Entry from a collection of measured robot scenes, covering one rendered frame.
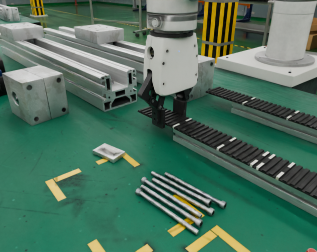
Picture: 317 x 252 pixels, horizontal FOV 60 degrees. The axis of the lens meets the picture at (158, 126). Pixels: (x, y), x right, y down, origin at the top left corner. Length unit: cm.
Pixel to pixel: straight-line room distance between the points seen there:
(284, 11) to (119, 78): 55
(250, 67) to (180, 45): 50
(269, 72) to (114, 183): 63
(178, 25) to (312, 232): 34
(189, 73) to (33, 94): 32
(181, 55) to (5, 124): 40
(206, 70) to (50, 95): 38
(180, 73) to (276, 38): 56
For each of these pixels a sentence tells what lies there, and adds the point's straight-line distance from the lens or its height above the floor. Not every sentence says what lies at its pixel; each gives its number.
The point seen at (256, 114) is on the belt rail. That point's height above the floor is 79.
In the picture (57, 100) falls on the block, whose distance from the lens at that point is 65.
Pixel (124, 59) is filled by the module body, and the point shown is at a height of 84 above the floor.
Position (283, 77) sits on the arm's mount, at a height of 80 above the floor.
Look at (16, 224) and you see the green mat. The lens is 41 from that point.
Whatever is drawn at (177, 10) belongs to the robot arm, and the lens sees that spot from 45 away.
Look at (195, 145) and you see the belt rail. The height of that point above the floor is 79.
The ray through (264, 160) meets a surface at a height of 81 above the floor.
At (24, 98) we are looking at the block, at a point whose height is 84.
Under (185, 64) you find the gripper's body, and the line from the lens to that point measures 50.
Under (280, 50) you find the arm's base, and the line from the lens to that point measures 100.
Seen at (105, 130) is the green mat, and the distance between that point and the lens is 58.
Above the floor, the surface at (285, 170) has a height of 81.
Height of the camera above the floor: 105
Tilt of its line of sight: 28 degrees down
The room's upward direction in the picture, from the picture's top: straight up
